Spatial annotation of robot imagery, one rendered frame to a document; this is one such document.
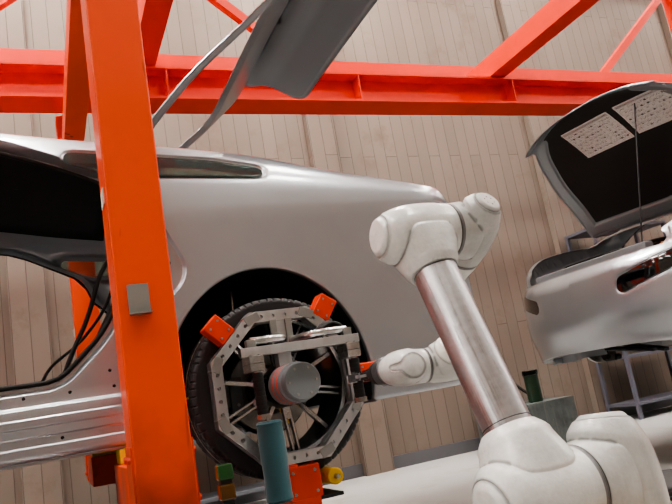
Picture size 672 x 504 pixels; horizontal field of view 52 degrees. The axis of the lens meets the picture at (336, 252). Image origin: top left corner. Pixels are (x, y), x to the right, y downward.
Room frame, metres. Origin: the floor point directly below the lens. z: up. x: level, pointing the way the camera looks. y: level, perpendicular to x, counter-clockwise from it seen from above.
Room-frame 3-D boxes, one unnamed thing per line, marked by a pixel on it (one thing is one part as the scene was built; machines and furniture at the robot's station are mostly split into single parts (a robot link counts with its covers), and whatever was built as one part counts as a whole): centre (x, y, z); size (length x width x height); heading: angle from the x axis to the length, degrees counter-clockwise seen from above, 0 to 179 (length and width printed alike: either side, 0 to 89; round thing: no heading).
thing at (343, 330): (2.43, 0.11, 1.03); 0.19 x 0.18 x 0.11; 24
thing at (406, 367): (2.05, -0.15, 0.83); 0.16 x 0.13 x 0.11; 24
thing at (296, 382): (2.44, 0.22, 0.85); 0.21 x 0.14 x 0.14; 24
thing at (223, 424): (2.50, 0.25, 0.85); 0.54 x 0.07 x 0.54; 114
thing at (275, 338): (2.35, 0.29, 1.03); 0.19 x 0.18 x 0.11; 24
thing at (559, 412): (7.02, -1.49, 0.42); 0.88 x 0.70 x 0.85; 25
